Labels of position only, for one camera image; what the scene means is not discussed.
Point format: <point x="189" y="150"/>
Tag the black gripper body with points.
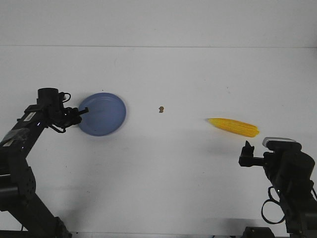
<point x="245" y="161"/>
<point x="66" y="117"/>

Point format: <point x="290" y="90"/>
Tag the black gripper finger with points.
<point x="251" y="150"/>
<point x="85" y="110"/>
<point x="246" y="150"/>

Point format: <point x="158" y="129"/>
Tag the blue round plate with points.
<point x="107" y="113"/>

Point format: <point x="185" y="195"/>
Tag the yellow corn cob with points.
<point x="235" y="126"/>

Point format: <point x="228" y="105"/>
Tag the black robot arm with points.
<point x="289" y="171"/>
<point x="17" y="181"/>

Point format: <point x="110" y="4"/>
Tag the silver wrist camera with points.
<point x="266" y="140"/>

